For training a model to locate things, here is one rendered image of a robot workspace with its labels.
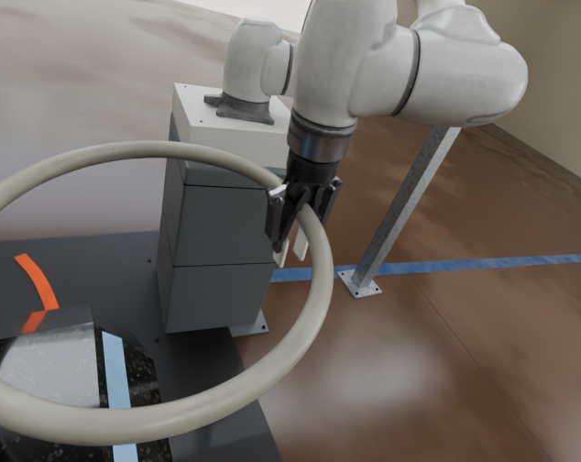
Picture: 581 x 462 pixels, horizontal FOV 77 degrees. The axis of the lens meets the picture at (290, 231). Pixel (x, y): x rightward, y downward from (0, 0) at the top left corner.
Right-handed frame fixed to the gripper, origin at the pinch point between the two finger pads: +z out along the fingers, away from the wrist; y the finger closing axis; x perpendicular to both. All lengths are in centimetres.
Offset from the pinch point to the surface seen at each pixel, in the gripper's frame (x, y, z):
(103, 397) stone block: 10.6, 34.0, 4.9
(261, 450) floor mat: 8, -3, 94
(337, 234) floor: -86, -112, 115
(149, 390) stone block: 8.9, 28.3, 12.3
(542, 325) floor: 23, -198, 124
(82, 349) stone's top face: 3.0, 35.2, 4.4
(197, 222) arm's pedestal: -49, -1, 37
